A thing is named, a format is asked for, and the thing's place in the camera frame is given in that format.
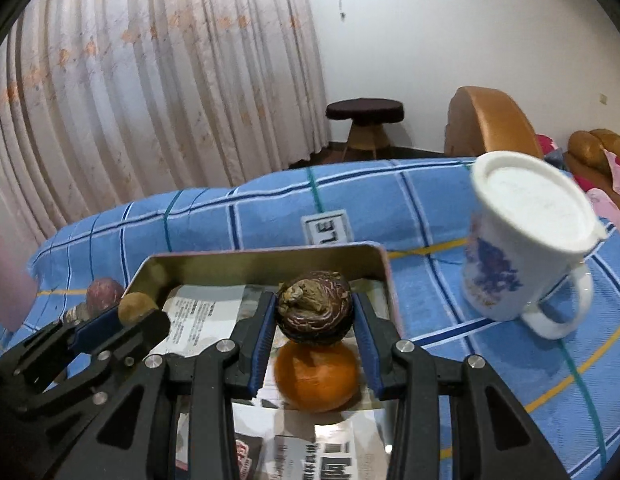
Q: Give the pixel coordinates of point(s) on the round brown fruit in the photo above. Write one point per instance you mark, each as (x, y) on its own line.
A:
(135, 306)

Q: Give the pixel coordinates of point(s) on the orange brown sofa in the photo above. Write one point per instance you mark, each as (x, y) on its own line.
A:
(587, 147)

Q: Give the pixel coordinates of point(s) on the pale floral curtain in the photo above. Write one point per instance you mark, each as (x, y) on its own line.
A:
(140, 85)

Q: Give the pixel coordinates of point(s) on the printed paper sheet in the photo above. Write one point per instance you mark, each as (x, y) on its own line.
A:
(202, 310)

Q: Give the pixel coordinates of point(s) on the white mug lid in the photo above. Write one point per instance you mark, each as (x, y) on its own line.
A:
(534, 200)

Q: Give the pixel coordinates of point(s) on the rectangular metal tin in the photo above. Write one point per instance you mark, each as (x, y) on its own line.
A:
(215, 270)

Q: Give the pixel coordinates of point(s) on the pink cloth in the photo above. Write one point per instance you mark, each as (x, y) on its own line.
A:
(607, 205)

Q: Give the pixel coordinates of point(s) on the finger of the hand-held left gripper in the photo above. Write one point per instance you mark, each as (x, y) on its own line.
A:
(140, 334)
(96, 329)

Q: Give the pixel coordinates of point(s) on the wrinkled dark passion fruit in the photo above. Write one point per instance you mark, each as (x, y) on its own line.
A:
(315, 307)

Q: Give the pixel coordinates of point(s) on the brown leather chair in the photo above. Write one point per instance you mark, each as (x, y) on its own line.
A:
(489, 125)

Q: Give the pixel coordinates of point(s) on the small grey round object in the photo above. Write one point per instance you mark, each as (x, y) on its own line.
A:
(77, 314)

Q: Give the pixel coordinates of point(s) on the red cloth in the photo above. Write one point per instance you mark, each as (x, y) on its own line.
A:
(547, 146)

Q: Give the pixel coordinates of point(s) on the smooth purple passion fruit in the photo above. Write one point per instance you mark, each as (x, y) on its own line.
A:
(104, 294)

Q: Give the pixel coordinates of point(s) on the round dark stool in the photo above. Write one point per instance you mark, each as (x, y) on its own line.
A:
(365, 110)

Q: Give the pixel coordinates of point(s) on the orange tangerine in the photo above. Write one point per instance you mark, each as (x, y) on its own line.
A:
(315, 377)

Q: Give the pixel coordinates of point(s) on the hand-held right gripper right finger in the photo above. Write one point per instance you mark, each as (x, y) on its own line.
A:
(369, 352)

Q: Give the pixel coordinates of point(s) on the wall socket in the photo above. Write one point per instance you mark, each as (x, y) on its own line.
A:
(604, 99)

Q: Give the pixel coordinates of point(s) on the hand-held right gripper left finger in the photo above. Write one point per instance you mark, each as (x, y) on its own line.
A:
(258, 345)

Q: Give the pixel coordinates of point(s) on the white mug with blue print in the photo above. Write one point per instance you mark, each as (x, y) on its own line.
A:
(509, 280)

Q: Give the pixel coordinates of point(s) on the blue plaid blanket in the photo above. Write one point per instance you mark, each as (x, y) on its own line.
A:
(439, 200)

